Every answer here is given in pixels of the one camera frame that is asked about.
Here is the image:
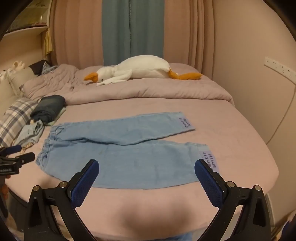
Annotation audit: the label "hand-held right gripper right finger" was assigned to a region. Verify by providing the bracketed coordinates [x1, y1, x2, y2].
[195, 159, 272, 241]

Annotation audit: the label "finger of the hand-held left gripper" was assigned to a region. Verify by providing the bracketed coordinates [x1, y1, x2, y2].
[0, 145, 22, 156]
[14, 152, 36, 166]

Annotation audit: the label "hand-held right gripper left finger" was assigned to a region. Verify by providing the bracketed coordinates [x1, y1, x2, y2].
[24, 159, 100, 241]

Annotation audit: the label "light blue denim pants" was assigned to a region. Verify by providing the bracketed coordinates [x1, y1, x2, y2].
[35, 112, 220, 189]

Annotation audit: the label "person's left hand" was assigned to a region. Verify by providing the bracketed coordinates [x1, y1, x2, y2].
[0, 175, 11, 200]

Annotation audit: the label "crumpled light blue garment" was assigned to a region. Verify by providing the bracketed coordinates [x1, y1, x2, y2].
[16, 120, 44, 146]

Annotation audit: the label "plaid pillow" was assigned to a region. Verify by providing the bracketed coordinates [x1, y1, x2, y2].
[0, 97, 42, 149]

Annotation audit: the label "beige padded headboard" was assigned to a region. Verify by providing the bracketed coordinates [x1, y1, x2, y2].
[0, 77, 18, 116]

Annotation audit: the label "folded pale green cloth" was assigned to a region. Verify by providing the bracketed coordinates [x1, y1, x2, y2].
[47, 106, 67, 127]

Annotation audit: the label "folded dark blue jeans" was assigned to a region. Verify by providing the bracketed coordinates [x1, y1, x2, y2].
[30, 95, 66, 123]

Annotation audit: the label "beige pillow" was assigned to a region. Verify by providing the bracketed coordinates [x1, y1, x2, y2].
[8, 67, 38, 98]

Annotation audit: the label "small white plush toy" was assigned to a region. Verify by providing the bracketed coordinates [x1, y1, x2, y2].
[0, 61, 25, 80]

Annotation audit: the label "dark garment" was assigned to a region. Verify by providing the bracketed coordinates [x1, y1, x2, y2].
[29, 60, 49, 76]

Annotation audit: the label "blue patterned cloth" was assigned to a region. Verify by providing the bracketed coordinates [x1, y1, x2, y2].
[42, 62, 58, 75]

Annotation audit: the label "pink quilted duvet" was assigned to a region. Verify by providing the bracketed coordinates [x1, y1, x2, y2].
[23, 62, 234, 107]

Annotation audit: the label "yellow hanging cloth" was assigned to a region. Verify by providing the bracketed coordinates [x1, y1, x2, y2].
[44, 32, 55, 55]

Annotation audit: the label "white goose plush toy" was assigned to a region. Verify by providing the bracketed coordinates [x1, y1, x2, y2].
[84, 55, 203, 87]

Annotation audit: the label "pink curtain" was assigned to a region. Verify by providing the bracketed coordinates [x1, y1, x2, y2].
[164, 0, 216, 75]
[50, 0, 104, 67]

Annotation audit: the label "teal curtain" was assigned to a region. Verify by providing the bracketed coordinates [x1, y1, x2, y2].
[102, 0, 165, 66]

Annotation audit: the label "thin wall cable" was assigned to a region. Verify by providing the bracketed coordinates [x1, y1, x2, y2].
[265, 93, 296, 145]

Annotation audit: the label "white wall shelf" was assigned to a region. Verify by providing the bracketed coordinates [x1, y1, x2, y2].
[4, 0, 52, 37]

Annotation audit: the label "white wall socket strip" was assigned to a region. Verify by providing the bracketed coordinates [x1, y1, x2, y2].
[264, 57, 296, 79]

